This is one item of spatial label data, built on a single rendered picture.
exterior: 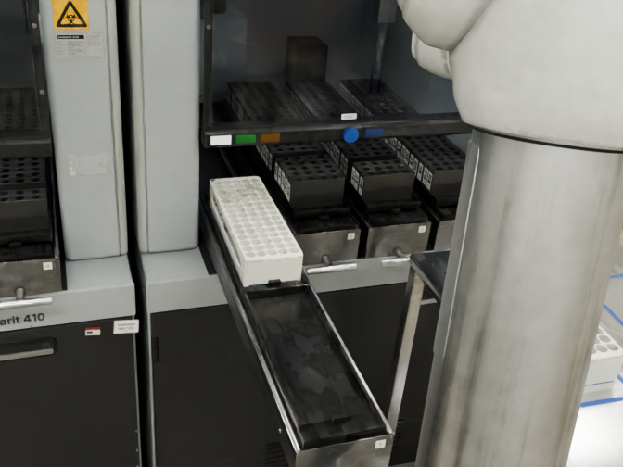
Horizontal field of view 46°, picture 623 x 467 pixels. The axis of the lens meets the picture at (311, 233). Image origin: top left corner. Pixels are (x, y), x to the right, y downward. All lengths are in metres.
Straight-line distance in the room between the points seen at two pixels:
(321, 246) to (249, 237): 0.20
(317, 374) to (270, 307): 0.17
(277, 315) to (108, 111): 0.45
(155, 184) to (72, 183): 0.14
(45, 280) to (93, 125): 0.28
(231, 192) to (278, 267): 0.25
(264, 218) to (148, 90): 0.30
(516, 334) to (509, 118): 0.13
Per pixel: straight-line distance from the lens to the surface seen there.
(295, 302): 1.20
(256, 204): 1.36
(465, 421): 0.49
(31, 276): 1.33
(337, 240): 1.41
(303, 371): 1.07
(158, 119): 1.31
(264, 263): 1.19
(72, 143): 1.31
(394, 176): 1.48
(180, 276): 1.37
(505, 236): 0.45
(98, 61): 1.26
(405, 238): 1.47
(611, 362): 1.12
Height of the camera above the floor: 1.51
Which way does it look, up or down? 31 degrees down
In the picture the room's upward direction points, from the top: 6 degrees clockwise
